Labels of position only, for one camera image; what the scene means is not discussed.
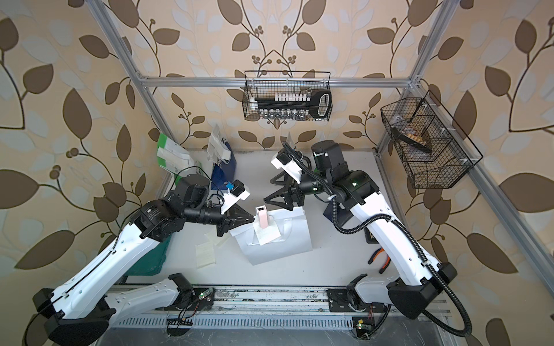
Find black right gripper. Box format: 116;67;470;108
265;169;333;210

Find pink stapler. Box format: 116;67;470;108
256;206;269;229

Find cream lined receipt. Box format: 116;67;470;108
253;215;281;246
196;242;216;269
207;125;232;165
204;232;228;247

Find white paper bag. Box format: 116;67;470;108
229;207;312;265

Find small blue paper bag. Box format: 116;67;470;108
211;142;237;190

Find large green white bag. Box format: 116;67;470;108
157;133;203;186

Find navy blue paper bag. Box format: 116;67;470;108
323;202;353;227

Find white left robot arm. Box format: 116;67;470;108
33;174;254;345

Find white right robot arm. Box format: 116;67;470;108
265;140;457;319

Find dark navy small bag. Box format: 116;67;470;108
281;133;296;149

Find black socket set holder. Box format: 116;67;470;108
250;89;333;121

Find black yellow flat case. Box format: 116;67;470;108
364;228;378;245

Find green plastic tool case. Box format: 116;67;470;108
125;237;171;276

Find tool in right basket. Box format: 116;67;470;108
396;130;432;154

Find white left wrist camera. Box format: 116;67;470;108
220;180;250;215

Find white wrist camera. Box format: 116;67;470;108
220;180;250;215
271;148;303;184

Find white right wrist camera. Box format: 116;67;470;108
271;148;303;184

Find aluminium front rail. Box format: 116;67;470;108
92;283;451;317

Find black wire basket back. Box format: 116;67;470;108
242;69;333;122

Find black wire basket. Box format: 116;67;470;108
380;91;483;189
242;69;333;122

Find orange handled pliers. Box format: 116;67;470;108
367;248;392;274

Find black corrugated cable hose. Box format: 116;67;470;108
282;142;473;337

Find black wire basket right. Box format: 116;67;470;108
380;91;483;189

